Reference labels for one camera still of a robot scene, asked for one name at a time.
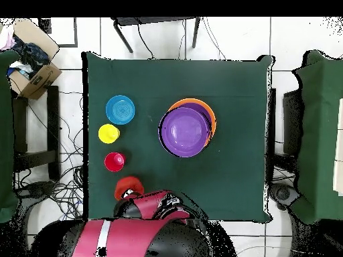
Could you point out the small red-orange plastic bowl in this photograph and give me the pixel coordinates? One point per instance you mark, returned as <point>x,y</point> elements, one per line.
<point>128,183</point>

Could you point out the purple plastic bowl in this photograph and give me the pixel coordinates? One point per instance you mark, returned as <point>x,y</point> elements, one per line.
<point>183,131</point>
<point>205,108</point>

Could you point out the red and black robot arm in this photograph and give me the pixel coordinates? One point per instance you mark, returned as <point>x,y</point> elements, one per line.
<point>128,238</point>

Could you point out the red plastic cup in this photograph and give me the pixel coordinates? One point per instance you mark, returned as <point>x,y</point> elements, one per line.
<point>114,162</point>

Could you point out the yellow plastic cup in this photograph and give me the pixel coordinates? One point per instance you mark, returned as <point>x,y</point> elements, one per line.
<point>108,133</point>

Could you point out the blue plastic bowl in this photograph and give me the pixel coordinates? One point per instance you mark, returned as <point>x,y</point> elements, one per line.
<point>120,109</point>

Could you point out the black floor device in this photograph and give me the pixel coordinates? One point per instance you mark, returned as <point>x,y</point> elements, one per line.
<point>40,188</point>

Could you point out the large orange plastic bowl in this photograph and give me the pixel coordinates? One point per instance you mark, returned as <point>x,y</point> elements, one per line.
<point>211,112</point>

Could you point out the dark green tablecloth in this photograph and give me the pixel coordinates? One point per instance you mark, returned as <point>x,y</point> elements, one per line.
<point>174,77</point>

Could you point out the green cloth covered table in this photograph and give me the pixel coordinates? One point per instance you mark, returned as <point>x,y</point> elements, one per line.
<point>321,133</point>
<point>6,133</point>

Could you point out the cardboard box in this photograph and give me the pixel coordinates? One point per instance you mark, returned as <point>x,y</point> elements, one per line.
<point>40,80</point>

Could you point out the grey round floor foot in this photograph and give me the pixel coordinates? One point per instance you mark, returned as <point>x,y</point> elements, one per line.
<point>284,194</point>

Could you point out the pile of clothes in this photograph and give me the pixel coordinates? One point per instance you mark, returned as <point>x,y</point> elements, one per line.
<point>32,56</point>

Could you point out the black stand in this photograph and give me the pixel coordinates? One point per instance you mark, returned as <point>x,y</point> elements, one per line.
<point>292,120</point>

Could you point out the white panel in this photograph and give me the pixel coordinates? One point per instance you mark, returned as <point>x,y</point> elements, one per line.
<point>339,174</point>

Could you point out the black metal frame table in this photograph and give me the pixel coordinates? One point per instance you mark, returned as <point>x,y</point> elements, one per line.
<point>155,21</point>

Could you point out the black floor frame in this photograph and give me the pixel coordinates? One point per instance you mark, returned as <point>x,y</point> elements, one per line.
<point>44,25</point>

